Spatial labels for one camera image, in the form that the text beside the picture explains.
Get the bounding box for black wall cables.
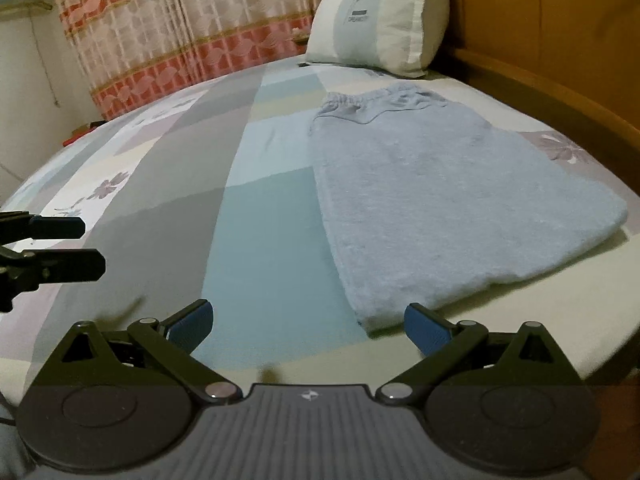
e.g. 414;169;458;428
29;10;62;109

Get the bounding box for grey sweatpants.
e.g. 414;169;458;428
307;82;630;338

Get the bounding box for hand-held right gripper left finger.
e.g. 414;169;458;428
44;299;246;404

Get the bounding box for patchwork floral pillow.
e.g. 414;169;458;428
298;0;452;79

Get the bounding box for patchwork floral bed sheet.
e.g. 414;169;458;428
0;54;640;401

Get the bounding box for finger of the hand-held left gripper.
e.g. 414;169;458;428
0;211;86;241
0;245;107;313

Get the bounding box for red and beige curtain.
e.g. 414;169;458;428
51;0;364;122

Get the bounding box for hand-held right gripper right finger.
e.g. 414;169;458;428
373;302;574;404

